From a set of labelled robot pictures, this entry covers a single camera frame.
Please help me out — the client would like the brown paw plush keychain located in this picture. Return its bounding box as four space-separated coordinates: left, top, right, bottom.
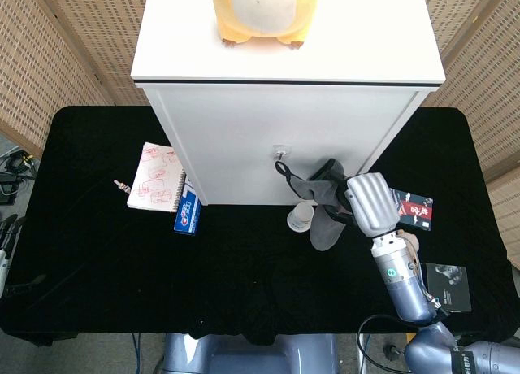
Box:
395 228 422 265

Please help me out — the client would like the woven rattan screen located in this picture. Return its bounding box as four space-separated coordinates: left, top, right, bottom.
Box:
420 0 520 269
0 0 151 160

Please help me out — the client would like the blue toothpaste box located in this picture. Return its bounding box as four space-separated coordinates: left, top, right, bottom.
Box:
173 176 203 237

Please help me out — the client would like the black tablecloth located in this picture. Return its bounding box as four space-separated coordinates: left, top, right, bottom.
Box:
0 105 514 347

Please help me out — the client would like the white cabinet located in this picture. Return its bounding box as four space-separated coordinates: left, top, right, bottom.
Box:
130 0 447 207

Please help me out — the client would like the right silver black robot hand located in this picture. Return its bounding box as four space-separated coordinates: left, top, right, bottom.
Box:
310 158 400 239

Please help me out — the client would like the blue-grey robot torso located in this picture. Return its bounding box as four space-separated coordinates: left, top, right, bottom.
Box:
161 332 339 374

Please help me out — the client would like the spiral notebook with red drawings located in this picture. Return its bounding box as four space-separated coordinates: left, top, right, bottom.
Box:
126 141 186 214

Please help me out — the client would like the white plastic bottle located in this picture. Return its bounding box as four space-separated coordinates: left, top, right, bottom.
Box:
286 202 317 233

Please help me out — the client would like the black cables bundle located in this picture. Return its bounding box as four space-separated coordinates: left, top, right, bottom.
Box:
0 145 38 207

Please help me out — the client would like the black booklet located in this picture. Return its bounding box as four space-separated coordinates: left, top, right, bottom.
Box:
420 262 473 315

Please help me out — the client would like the yellow plush toy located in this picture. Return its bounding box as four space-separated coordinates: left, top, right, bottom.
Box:
210 0 319 51

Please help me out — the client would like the grey cloth with red stain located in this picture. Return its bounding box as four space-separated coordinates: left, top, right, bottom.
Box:
273 159 347 252

